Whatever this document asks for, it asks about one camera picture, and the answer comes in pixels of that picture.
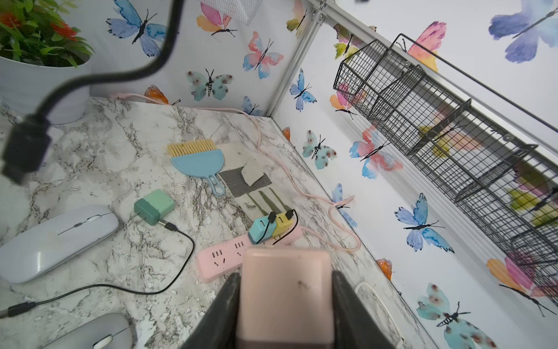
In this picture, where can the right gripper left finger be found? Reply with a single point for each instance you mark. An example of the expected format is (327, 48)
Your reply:
(217, 328)

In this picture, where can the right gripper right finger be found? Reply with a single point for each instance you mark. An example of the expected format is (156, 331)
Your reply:
(354, 327)

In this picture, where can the pink charger plug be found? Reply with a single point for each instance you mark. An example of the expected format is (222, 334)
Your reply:
(286, 299)

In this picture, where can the green charger plug front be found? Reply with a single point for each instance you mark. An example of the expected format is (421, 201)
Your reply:
(153, 207)

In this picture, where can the black charging cable white mouse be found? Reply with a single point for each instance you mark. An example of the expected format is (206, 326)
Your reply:
(131, 280)

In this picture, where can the white wireless mouse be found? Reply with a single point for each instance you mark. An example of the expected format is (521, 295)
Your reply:
(51, 243)

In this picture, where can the black charging cable silver mouse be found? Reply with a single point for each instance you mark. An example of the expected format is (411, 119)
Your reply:
(28, 141)

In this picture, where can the pink power strip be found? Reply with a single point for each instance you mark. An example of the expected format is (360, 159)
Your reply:
(218, 260)

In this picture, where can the teal charger plug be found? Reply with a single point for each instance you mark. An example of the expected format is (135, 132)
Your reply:
(262, 229)

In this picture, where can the yellow green charger plug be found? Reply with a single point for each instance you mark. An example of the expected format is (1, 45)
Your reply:
(284, 222)

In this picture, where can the blue round object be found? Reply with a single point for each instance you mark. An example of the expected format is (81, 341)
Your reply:
(199, 159)

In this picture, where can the artificial potted plant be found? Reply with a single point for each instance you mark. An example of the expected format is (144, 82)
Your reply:
(39, 52)

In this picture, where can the black wire wall basket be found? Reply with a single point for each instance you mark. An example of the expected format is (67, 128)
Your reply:
(500, 182)

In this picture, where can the white mesh wall basket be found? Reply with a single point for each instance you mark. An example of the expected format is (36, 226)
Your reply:
(242, 10)

